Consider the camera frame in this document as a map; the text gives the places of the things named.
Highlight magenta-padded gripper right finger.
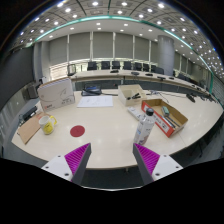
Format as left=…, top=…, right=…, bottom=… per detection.
left=132, top=143, right=184, bottom=185

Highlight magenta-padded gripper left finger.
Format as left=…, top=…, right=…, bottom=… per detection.
left=41, top=142, right=92, bottom=185

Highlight clear black-capped water bottle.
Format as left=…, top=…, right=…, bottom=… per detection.
left=133, top=107, right=156, bottom=146

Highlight flat round red coaster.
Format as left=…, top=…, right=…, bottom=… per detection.
left=69, top=124, right=86, bottom=138

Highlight red-edged open cardboard box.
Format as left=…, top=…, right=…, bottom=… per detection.
left=140, top=98, right=189, bottom=138

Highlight dark marker pens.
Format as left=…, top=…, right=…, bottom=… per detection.
left=163, top=115, right=181, bottom=129

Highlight white and yellow mug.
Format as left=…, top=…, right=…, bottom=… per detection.
left=38, top=115, right=58, bottom=136

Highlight brown cardboard sheet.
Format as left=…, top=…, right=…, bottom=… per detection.
left=16, top=111, right=46, bottom=145

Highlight small open tan cardboard box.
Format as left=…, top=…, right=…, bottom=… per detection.
left=117, top=83, right=147, bottom=107

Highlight black tool in small box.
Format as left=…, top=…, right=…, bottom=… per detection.
left=126, top=92, right=142, bottom=101

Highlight white paper carton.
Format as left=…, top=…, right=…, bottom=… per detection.
left=37, top=77, right=76, bottom=113

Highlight black desk device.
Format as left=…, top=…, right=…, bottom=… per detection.
left=81, top=83, right=103, bottom=97

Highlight black tabletop microphone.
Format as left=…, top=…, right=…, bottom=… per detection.
left=185, top=93, right=197, bottom=103

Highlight group of black office chairs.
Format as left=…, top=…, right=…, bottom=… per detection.
left=87, top=60, right=188, bottom=81

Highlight group of ceiling lights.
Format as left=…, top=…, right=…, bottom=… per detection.
left=18, top=1, right=224, bottom=73

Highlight black electronic device with cables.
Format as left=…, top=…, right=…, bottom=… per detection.
left=18, top=105, right=39, bottom=123

